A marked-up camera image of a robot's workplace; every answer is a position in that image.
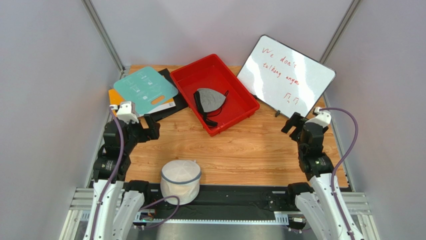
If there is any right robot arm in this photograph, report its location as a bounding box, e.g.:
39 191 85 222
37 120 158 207
281 108 365 240

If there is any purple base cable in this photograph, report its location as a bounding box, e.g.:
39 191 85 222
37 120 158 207
133 195 181 231

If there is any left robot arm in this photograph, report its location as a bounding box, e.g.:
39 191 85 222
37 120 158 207
83 114 160 240

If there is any white whiteboard with writing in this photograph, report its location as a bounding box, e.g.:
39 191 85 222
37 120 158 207
237 34 337 118

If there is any red plastic tray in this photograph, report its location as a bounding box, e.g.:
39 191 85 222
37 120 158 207
170 54 260 137

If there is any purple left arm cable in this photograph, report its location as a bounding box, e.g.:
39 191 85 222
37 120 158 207
89 105 125 240

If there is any black folder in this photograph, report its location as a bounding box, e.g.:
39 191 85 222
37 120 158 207
149 68 189 123

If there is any white mesh laundry bag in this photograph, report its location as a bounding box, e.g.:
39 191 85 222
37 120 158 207
160 160 202 206

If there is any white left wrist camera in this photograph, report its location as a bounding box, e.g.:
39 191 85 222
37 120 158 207
109 101 139 124

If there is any orange folder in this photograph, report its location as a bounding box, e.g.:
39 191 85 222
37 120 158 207
108 89 176 114

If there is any grey black bra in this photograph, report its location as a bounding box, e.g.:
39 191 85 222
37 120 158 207
193 88 229 128

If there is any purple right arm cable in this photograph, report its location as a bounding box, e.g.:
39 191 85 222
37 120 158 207
318 107 360 240

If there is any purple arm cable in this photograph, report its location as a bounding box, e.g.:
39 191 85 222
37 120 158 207
89 105 125 240
318 107 360 240

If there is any teal cutting board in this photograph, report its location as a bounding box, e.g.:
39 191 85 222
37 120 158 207
113 66 179 116

